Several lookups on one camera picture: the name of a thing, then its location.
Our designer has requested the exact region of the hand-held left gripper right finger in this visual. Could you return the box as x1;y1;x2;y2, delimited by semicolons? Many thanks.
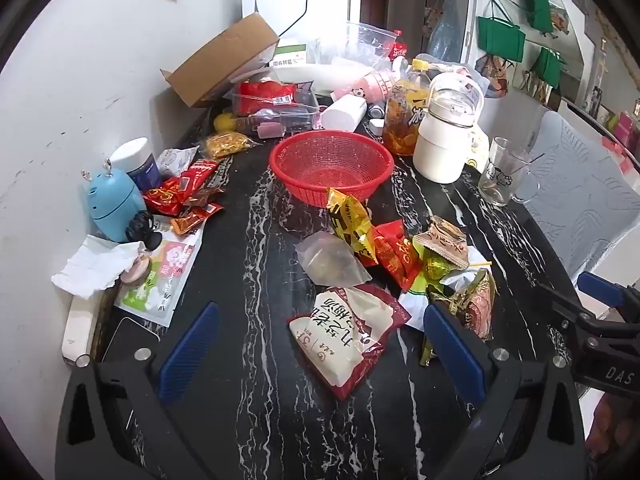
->
424;302;588;480

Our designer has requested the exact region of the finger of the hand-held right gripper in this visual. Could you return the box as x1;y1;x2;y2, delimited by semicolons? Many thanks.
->
577;270;640;311
537;282;596;326

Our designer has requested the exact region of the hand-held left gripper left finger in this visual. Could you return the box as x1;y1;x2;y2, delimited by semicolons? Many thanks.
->
55;302;221;480

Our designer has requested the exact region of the green brown snack packet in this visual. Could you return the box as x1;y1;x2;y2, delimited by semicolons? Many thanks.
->
420;270;498;366

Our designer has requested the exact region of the white red snack packet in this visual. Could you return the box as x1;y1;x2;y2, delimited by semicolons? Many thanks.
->
287;284;412;402

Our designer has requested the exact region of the clear sandwich snack packet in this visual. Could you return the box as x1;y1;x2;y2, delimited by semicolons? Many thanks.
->
412;215;471;271

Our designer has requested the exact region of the frosted clear zip bag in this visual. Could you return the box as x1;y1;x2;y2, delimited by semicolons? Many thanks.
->
295;231;373;288

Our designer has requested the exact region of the grey white packet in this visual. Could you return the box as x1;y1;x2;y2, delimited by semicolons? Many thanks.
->
155;146;198;178

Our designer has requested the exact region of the red plastic basket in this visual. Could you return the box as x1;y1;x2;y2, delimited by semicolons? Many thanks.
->
268;131;395;207

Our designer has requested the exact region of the person's right hand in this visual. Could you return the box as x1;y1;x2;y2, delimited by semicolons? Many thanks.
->
585;392;640;461

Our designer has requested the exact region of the smartphone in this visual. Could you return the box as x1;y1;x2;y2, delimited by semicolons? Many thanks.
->
100;316;158;366

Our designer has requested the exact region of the pink green printed packet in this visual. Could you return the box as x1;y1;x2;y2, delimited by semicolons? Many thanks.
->
114;232;203;328

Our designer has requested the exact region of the green gold candy wrapper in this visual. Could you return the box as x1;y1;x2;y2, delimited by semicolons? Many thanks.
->
422;255;453;286

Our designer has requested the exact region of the pink round case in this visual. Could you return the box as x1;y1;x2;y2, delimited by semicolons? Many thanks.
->
121;255;152;287

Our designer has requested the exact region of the grey chair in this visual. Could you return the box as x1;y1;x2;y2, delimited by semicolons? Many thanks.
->
510;110;640;281

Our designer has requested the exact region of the white power strip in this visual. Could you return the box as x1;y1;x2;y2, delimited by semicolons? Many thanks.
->
61;292;103;365

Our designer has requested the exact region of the white tissue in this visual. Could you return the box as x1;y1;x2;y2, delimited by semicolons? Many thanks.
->
51;234;146;301

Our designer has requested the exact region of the small black gadget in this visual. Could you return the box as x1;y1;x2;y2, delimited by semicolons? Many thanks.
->
125;210;163;251

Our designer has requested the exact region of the orange snack packet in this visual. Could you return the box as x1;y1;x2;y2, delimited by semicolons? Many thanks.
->
170;202;225;236

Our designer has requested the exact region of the glass mug with cat print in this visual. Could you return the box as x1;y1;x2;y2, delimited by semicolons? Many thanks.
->
477;136;543;207

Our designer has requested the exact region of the pink box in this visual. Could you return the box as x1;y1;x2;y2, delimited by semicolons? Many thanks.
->
612;110;640;153

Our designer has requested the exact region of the blue round device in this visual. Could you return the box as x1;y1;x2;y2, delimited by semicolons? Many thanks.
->
82;160;147;243

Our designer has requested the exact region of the yellow black snack packet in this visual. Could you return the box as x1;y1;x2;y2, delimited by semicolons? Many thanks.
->
326;187;378;267

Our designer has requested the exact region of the yellow smiley cloth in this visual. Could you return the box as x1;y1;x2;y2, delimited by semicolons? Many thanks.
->
462;127;493;171

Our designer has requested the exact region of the long red snack packet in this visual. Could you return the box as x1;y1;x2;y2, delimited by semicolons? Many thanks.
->
177;157;221;196

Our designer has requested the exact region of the white dark blue jar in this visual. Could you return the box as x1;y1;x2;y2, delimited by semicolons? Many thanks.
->
109;137;162;192

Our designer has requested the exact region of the yellow snack bag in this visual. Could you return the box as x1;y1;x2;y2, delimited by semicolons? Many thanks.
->
202;131;261;159

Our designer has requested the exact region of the green tote bag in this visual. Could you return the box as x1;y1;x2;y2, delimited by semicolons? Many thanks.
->
532;45;568;91
476;0;527;63
520;0;556;36

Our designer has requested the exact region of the orange drink bottle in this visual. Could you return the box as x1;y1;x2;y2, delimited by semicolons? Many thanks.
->
382;58;433;157

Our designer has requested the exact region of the patterned tote bag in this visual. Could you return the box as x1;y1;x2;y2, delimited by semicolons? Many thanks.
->
475;55;511;98

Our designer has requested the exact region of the clear plastic container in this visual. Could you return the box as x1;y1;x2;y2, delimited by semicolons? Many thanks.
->
231;80;321;138

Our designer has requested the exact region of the red packet with barcode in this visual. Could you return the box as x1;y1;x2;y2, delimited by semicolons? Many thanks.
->
237;81;296;117

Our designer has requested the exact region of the toilet paper roll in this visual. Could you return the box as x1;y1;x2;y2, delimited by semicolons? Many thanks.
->
320;95;368;133

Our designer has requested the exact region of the pink paper cup stack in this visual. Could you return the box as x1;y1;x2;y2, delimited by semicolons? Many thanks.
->
332;70;398;103

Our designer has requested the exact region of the cardboard box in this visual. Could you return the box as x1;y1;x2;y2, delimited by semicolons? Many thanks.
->
160;12;280;109

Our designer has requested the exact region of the blue plastic bag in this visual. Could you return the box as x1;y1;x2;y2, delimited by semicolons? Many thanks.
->
425;0;463;63

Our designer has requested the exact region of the white plastic pouch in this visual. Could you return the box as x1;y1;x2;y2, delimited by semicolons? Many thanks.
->
260;62;381;96

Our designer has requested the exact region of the red cap cola bottle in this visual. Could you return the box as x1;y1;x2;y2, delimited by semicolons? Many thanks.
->
389;29;411;61

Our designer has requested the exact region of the green white box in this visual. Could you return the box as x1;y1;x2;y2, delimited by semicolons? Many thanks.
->
270;37;308;68

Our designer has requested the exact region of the crumpled clear plastic bag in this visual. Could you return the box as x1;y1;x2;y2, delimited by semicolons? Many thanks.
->
307;22;401;68

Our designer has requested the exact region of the white refrigerator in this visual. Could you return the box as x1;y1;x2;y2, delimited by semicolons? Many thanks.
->
241;0;362;41

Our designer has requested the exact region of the black cable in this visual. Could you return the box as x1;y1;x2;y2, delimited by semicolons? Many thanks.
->
277;0;346;38

